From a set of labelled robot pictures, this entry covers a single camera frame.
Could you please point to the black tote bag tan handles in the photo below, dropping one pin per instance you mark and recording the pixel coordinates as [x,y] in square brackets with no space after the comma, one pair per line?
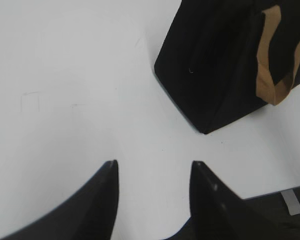
[222,60]

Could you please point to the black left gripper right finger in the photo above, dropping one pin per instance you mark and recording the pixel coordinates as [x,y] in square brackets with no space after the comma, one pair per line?
[216,212]

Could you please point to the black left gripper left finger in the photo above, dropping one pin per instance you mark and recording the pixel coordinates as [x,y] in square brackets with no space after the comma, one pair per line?
[90,213]

